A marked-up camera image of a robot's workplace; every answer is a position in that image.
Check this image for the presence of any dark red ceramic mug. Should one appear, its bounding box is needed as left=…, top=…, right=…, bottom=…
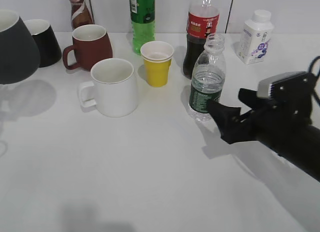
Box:
left=62, top=24, right=113, bottom=71

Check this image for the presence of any yellow paper cup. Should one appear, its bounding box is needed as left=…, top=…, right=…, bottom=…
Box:
left=140, top=41, right=174, bottom=87

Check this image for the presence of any clear water bottle green label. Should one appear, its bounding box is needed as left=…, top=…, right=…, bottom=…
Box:
left=188, top=33, right=226, bottom=122

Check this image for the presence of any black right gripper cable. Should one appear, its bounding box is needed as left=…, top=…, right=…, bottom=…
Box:
left=306, top=55, right=320, bottom=104

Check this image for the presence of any white ceramic mug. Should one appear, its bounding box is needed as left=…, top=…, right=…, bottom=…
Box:
left=77, top=58, right=139, bottom=118

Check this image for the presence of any black ceramic mug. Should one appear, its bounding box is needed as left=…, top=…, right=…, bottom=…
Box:
left=24, top=19, right=62, bottom=68

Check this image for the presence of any dark grey ceramic mug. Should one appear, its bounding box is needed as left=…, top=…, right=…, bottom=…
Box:
left=0, top=9, right=41, bottom=85

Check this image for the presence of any green soda bottle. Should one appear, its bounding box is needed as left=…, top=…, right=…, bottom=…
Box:
left=129, top=0, right=156, bottom=55

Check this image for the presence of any cola bottle red label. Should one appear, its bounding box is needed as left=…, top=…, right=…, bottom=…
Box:
left=182, top=0, right=220, bottom=79

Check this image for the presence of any white yogurt drink carton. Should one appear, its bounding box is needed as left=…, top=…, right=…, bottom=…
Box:
left=236, top=9, right=274, bottom=65

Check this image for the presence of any brown coffee drink bottle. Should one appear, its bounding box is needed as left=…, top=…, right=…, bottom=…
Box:
left=69, top=0, right=94, bottom=30

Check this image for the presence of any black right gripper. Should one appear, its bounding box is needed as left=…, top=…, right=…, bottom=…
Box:
left=207, top=74, right=320, bottom=181

